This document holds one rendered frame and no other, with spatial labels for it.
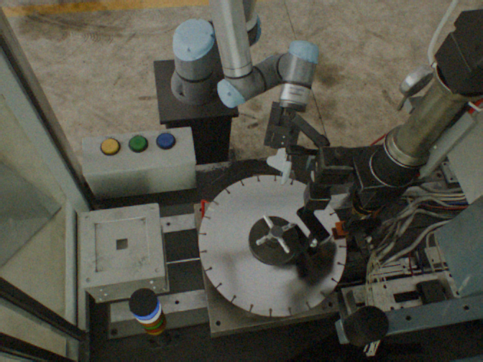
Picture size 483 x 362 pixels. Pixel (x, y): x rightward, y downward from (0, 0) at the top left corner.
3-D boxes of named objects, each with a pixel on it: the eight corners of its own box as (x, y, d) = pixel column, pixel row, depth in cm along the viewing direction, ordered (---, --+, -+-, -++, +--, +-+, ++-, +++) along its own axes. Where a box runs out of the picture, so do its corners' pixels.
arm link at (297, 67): (307, 49, 115) (327, 46, 107) (298, 91, 115) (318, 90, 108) (282, 41, 111) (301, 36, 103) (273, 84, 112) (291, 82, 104)
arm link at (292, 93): (309, 92, 113) (312, 87, 105) (305, 110, 113) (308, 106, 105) (280, 87, 113) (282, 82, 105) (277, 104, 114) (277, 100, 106)
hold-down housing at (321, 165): (301, 213, 87) (326, 162, 70) (299, 191, 89) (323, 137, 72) (327, 213, 88) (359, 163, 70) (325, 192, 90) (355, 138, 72)
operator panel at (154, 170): (95, 200, 120) (82, 174, 107) (94, 166, 125) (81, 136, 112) (196, 187, 124) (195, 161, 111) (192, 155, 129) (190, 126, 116)
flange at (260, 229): (269, 207, 101) (270, 203, 99) (307, 238, 98) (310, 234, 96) (238, 242, 96) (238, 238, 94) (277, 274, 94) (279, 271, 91)
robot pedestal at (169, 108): (152, 158, 213) (128, 45, 147) (232, 149, 219) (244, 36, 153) (159, 234, 195) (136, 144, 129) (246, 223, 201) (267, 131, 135)
